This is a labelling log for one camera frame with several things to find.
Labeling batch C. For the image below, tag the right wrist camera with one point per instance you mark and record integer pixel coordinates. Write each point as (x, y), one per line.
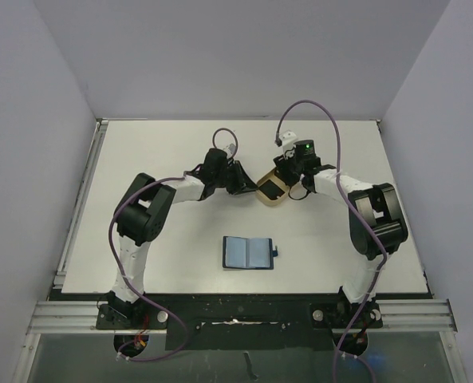
(286, 137)

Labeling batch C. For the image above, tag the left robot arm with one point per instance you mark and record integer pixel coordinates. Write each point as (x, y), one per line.
(141, 215)

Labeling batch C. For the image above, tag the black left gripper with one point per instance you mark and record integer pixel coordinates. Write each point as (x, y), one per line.
(242, 183)

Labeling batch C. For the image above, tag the black card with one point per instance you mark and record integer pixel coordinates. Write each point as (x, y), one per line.
(271, 190)

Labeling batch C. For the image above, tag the aluminium rail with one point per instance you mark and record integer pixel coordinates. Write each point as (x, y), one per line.
(82, 195)
(414, 315)

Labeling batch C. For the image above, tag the aluminium front rail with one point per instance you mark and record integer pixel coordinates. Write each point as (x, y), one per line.
(414, 315)

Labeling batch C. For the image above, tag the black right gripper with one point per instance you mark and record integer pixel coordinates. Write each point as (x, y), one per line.
(285, 172)

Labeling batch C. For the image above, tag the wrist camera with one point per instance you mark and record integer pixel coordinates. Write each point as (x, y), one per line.
(286, 137)
(230, 150)

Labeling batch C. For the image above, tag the beige oval tray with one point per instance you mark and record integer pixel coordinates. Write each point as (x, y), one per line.
(272, 175)

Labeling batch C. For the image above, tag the blue card holder wallet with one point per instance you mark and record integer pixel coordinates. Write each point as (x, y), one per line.
(248, 253)

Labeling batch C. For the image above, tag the aluminium left side rail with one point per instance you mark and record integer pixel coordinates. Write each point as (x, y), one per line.
(82, 195)

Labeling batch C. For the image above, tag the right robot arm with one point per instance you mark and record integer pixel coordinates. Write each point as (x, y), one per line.
(377, 225)

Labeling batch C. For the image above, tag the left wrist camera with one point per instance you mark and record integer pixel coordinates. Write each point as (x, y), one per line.
(230, 150)

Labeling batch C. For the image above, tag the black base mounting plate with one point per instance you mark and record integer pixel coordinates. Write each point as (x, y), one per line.
(262, 322)

